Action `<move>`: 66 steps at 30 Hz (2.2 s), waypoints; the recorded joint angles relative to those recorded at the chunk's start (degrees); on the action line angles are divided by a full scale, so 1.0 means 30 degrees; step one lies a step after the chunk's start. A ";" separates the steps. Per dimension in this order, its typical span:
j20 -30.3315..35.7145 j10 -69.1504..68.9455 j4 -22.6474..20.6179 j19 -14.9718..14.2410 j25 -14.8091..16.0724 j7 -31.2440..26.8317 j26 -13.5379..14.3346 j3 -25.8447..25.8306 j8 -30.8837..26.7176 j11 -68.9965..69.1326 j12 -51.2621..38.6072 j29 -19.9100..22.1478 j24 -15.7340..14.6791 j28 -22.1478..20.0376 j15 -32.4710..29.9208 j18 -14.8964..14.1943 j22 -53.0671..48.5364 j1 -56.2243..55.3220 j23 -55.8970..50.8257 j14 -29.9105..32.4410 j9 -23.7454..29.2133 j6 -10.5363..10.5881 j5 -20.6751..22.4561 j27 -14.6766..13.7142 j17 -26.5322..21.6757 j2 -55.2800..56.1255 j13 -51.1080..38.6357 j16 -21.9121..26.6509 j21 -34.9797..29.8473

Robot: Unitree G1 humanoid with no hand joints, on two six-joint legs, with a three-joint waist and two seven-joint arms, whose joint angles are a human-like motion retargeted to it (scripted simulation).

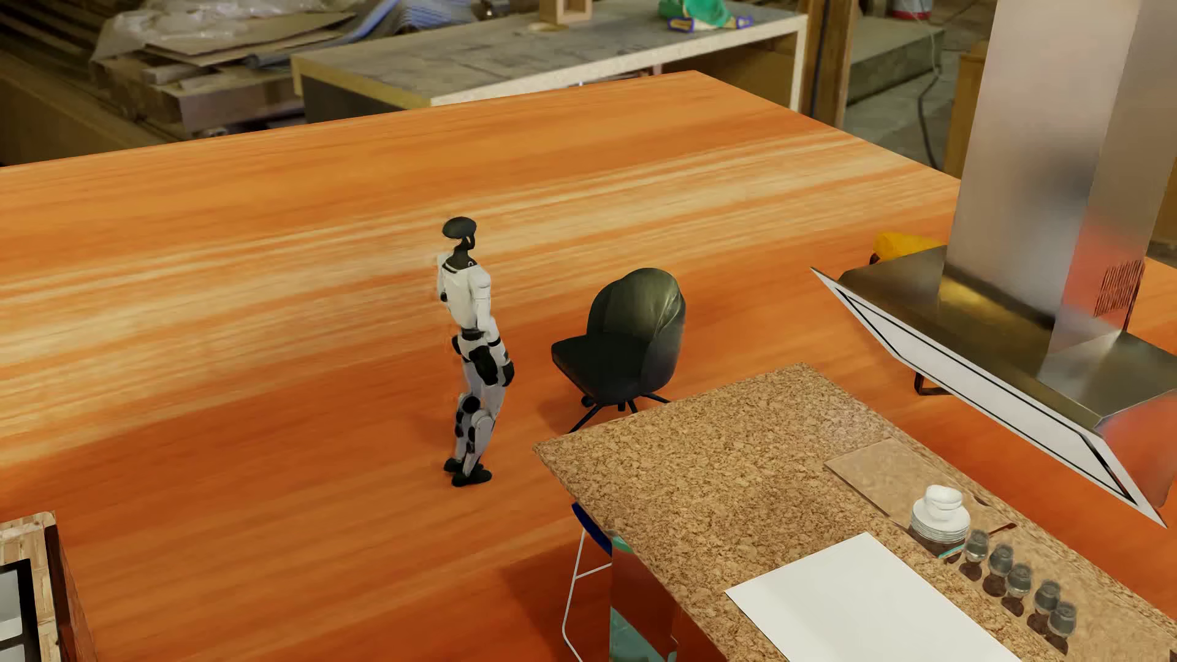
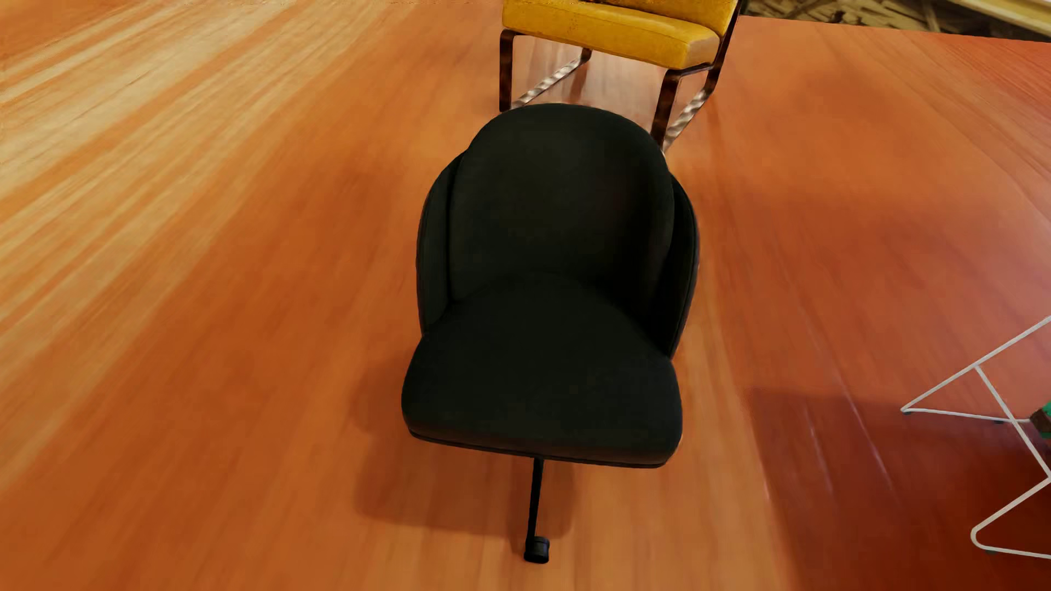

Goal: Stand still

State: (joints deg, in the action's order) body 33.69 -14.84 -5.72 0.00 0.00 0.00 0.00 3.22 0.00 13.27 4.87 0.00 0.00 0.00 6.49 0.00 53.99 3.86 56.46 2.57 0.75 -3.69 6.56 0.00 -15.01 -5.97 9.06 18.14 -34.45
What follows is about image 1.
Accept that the white wire bar stool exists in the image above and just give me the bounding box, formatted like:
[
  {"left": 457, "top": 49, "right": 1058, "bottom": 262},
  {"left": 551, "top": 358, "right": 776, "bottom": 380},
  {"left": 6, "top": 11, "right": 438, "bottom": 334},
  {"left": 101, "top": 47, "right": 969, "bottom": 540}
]
[{"left": 561, "top": 501, "right": 615, "bottom": 662}]

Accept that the white humanoid robot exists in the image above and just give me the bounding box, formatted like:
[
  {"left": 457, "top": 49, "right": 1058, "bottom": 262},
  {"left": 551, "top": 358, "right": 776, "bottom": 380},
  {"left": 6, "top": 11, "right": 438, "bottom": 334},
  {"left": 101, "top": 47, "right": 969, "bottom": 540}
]
[{"left": 436, "top": 217, "right": 516, "bottom": 489}]

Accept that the green and white cloth bundle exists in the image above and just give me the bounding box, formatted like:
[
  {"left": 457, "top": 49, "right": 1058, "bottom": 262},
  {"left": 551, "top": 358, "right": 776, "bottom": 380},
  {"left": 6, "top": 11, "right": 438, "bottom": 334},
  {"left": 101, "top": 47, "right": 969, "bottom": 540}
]
[{"left": 657, "top": 0, "right": 755, "bottom": 33}]

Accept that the cork cutting board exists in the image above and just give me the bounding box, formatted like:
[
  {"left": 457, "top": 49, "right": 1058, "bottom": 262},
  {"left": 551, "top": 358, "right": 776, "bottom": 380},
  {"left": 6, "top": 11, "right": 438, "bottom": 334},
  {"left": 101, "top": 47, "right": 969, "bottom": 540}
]
[{"left": 824, "top": 438, "right": 1013, "bottom": 536}]

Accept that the grey top workbench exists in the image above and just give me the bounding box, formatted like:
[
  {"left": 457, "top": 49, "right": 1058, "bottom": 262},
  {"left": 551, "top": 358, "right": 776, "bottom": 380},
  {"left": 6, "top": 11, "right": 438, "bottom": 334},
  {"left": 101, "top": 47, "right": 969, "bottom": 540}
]
[{"left": 291, "top": 0, "right": 810, "bottom": 124}]

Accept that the wooden cabinet with window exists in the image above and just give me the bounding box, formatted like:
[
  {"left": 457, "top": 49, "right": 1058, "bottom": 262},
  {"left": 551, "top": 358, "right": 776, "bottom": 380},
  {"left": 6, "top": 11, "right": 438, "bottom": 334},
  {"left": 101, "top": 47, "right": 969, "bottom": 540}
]
[{"left": 0, "top": 511, "right": 99, "bottom": 662}]

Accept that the stack of white plates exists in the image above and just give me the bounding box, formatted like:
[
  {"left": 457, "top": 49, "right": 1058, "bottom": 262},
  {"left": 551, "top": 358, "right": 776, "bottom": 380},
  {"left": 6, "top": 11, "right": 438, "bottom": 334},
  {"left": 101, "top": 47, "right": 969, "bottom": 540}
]
[{"left": 909, "top": 497, "right": 972, "bottom": 546}]

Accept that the white cooktop panel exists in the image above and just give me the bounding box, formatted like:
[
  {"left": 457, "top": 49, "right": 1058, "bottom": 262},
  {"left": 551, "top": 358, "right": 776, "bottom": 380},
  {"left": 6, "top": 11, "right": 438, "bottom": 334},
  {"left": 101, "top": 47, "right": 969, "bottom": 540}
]
[{"left": 725, "top": 531, "right": 1024, "bottom": 662}]

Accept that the dark green swivel chair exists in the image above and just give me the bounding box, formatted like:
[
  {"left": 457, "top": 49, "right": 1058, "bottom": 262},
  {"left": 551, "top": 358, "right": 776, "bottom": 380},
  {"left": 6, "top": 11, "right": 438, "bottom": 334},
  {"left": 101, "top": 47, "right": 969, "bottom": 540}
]
[{"left": 550, "top": 267, "right": 687, "bottom": 435}]

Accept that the cork top kitchen island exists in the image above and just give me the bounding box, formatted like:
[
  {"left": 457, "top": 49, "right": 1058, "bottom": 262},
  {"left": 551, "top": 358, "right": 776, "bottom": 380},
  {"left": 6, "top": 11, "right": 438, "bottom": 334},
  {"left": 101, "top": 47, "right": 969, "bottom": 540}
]
[{"left": 533, "top": 362, "right": 1177, "bottom": 662}]

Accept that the stainless steel range hood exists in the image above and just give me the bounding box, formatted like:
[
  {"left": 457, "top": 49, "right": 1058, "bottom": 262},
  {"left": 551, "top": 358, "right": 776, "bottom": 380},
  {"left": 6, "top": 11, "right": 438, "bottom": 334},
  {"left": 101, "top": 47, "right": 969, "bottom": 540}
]
[{"left": 811, "top": 0, "right": 1177, "bottom": 529}]

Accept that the yellow chair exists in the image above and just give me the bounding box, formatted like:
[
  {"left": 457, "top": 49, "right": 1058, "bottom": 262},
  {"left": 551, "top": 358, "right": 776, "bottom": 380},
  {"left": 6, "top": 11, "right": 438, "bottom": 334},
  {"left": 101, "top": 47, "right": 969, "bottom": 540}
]
[{"left": 870, "top": 232, "right": 947, "bottom": 266}]

